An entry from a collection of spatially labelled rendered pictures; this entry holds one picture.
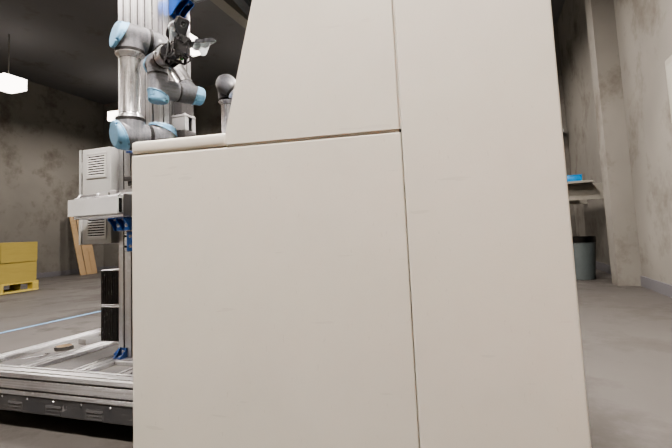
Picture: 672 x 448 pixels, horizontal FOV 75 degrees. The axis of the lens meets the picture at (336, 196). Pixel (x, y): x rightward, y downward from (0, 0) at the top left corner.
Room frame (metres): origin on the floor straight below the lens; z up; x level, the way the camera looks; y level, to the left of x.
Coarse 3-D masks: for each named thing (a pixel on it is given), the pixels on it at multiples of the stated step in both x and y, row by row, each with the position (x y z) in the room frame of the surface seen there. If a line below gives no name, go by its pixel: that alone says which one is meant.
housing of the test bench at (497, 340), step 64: (448, 0) 0.79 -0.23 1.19; (512, 0) 0.77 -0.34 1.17; (448, 64) 0.79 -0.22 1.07; (512, 64) 0.77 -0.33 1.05; (448, 128) 0.79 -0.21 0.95; (512, 128) 0.77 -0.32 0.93; (448, 192) 0.79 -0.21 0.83; (512, 192) 0.77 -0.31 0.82; (448, 256) 0.80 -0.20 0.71; (512, 256) 0.77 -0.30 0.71; (448, 320) 0.80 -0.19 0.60; (512, 320) 0.77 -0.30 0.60; (576, 320) 0.75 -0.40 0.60; (448, 384) 0.80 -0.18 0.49; (512, 384) 0.78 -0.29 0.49; (576, 384) 0.76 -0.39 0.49
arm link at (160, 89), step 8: (152, 72) 1.56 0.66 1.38; (160, 72) 1.57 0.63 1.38; (152, 80) 1.56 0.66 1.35; (160, 80) 1.57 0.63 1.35; (168, 80) 1.60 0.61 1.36; (152, 88) 1.56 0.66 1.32; (160, 88) 1.57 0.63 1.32; (168, 88) 1.59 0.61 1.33; (176, 88) 1.61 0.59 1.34; (152, 96) 1.57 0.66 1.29; (160, 96) 1.57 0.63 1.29; (168, 96) 1.60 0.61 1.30; (176, 96) 1.62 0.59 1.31; (160, 104) 1.62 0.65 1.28
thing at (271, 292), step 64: (256, 0) 0.87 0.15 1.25; (320, 0) 0.84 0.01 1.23; (384, 0) 0.81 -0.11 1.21; (256, 64) 0.87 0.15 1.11; (320, 64) 0.84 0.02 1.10; (384, 64) 0.82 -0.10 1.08; (256, 128) 0.87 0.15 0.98; (320, 128) 0.84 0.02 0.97; (384, 128) 0.82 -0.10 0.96; (192, 192) 0.90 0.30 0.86; (256, 192) 0.87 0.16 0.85; (320, 192) 0.84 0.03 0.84; (384, 192) 0.82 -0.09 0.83; (192, 256) 0.90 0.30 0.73; (256, 256) 0.87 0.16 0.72; (320, 256) 0.84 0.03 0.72; (384, 256) 0.82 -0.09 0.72; (192, 320) 0.90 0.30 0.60; (256, 320) 0.87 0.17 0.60; (320, 320) 0.85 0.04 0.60; (384, 320) 0.82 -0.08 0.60; (192, 384) 0.90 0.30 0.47; (256, 384) 0.87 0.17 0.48; (320, 384) 0.85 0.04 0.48; (384, 384) 0.82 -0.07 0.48
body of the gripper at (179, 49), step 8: (176, 40) 1.43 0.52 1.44; (184, 40) 1.45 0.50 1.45; (160, 48) 1.50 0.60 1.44; (168, 48) 1.45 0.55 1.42; (176, 48) 1.44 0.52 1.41; (184, 48) 1.46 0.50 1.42; (168, 56) 1.45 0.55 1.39; (176, 56) 1.45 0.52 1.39; (184, 56) 1.46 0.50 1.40; (168, 64) 1.51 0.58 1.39; (176, 64) 1.51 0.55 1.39; (184, 64) 1.50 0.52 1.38
